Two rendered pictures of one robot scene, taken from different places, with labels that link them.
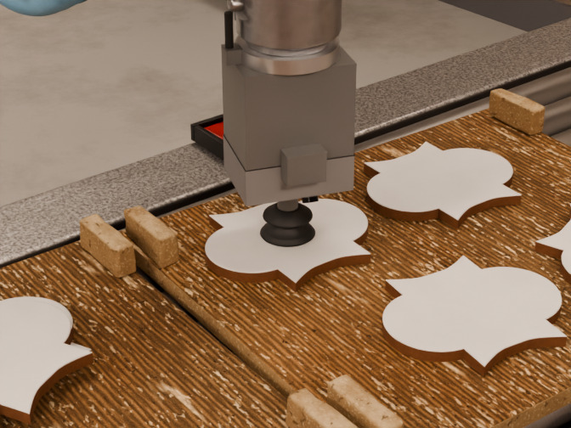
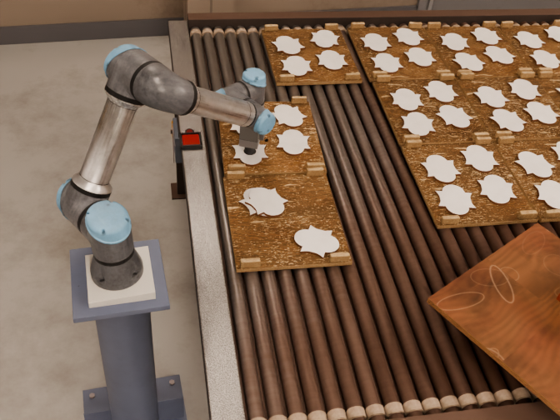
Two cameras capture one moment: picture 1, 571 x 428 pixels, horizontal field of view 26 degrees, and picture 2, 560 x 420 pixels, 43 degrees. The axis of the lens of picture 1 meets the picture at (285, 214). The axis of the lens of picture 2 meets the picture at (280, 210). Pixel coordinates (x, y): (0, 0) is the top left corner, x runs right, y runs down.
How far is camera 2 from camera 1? 1.98 m
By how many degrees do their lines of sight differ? 53
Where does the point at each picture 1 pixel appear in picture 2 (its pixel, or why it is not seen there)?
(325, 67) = not seen: hidden behind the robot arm
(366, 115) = (194, 120)
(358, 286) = (272, 151)
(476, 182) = not seen: hidden behind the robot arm
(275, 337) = (280, 167)
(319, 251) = (260, 150)
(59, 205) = (194, 179)
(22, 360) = (271, 197)
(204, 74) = not seen: outside the picture
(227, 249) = (249, 161)
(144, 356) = (273, 184)
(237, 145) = (251, 138)
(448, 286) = (284, 141)
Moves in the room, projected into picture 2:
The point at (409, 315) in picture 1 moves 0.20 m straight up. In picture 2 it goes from (290, 149) to (295, 102)
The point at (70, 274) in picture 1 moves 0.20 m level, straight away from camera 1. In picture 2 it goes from (237, 184) to (179, 170)
